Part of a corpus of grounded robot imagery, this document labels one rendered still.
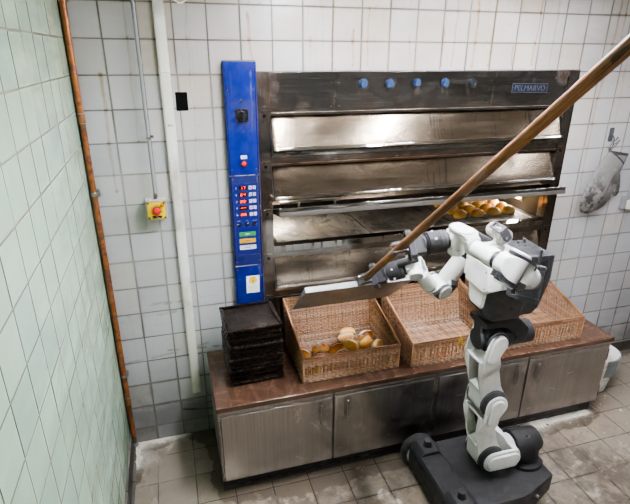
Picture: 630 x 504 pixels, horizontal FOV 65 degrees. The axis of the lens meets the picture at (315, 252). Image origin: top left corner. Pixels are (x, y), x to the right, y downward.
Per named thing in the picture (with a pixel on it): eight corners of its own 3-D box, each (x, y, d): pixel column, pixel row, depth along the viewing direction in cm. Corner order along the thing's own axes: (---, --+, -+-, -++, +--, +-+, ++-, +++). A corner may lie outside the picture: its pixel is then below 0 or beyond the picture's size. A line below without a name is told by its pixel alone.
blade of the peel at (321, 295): (413, 279, 244) (412, 273, 245) (305, 293, 231) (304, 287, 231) (388, 296, 278) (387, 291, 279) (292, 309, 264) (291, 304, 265)
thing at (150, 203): (147, 216, 253) (145, 197, 250) (167, 215, 256) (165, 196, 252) (147, 221, 247) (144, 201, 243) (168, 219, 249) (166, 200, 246)
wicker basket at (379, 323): (281, 337, 303) (280, 296, 293) (367, 324, 318) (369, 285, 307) (301, 385, 260) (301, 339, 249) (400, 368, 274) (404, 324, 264)
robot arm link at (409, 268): (398, 266, 233) (422, 260, 229) (401, 286, 227) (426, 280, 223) (391, 254, 224) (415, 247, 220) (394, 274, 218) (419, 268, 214)
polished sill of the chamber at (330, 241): (272, 249, 286) (271, 242, 284) (536, 222, 333) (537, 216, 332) (274, 253, 281) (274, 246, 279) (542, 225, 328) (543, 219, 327)
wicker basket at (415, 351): (376, 325, 317) (378, 286, 306) (454, 313, 331) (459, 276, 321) (410, 369, 273) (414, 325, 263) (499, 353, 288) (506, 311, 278)
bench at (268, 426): (213, 428, 312) (206, 349, 290) (538, 366, 376) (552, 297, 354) (223, 500, 262) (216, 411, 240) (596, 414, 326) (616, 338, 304)
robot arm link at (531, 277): (520, 295, 168) (529, 298, 187) (541, 262, 166) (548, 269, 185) (490, 277, 174) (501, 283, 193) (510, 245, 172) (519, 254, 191)
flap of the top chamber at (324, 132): (273, 153, 259) (269, 114, 258) (558, 139, 306) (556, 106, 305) (274, 151, 255) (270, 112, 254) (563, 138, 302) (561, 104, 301)
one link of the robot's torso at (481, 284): (509, 293, 245) (519, 224, 232) (553, 328, 214) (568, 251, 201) (453, 299, 240) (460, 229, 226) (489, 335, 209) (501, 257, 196)
